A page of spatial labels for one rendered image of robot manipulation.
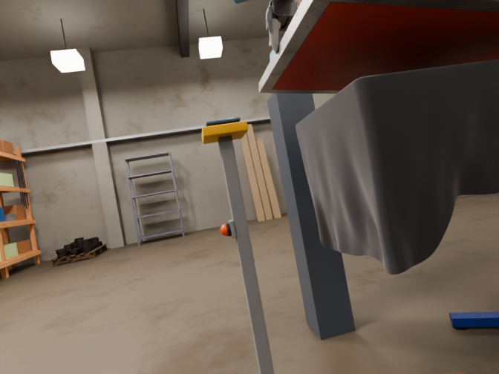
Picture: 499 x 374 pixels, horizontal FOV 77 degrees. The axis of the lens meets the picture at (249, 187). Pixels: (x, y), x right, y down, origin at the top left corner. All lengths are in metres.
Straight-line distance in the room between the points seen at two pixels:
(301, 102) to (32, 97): 7.79
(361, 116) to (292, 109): 0.86
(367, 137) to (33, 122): 8.34
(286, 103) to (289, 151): 0.23
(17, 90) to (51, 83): 0.72
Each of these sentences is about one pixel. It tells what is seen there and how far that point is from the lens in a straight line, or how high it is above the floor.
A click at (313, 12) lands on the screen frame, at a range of 0.76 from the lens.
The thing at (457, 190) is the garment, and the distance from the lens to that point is 0.86.
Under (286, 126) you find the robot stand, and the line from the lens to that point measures 1.53.
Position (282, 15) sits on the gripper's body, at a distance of 0.99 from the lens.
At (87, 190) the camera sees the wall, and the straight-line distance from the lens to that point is 8.16.
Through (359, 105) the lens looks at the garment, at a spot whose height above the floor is 0.89.
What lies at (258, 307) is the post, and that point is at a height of 0.41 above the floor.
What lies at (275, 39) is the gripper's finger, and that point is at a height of 1.15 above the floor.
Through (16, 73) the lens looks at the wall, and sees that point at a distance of 9.17.
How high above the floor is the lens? 0.76
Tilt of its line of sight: level
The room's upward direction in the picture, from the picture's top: 10 degrees counter-clockwise
